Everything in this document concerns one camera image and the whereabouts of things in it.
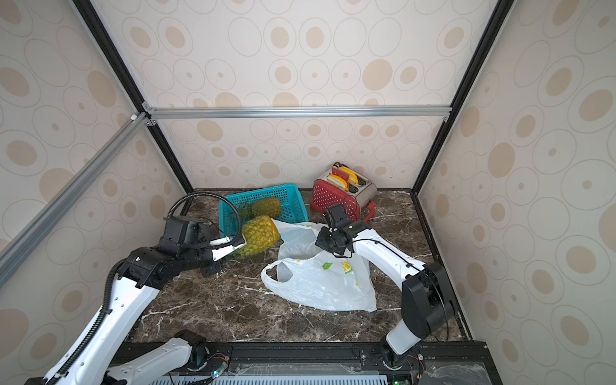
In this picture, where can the large pineapple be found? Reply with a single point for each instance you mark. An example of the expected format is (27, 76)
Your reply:
(260, 234)

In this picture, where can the horizontal aluminium frame bar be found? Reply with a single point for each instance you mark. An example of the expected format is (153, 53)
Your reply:
(160, 113)

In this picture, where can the red toaster with toast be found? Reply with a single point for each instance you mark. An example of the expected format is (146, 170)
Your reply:
(340, 185)

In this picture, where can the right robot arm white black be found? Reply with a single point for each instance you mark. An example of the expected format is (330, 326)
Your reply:
(428, 300)

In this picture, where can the teal plastic basket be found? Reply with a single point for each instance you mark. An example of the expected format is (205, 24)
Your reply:
(293, 208)

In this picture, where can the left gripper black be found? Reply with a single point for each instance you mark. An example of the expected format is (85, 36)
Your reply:
(215, 265)

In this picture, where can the white plastic bag lemon print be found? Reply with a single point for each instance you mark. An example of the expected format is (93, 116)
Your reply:
(310, 276)

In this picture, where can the left aluminium frame bar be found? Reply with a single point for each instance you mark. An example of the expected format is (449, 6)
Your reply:
(21, 247)

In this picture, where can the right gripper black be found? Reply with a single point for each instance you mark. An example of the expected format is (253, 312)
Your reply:
(338, 231)

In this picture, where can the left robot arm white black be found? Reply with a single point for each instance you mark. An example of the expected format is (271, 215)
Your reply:
(132, 284)

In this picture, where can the small pineapple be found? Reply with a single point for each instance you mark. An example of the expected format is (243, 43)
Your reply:
(269, 207)

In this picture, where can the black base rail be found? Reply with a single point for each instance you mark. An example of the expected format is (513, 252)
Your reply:
(339, 363)

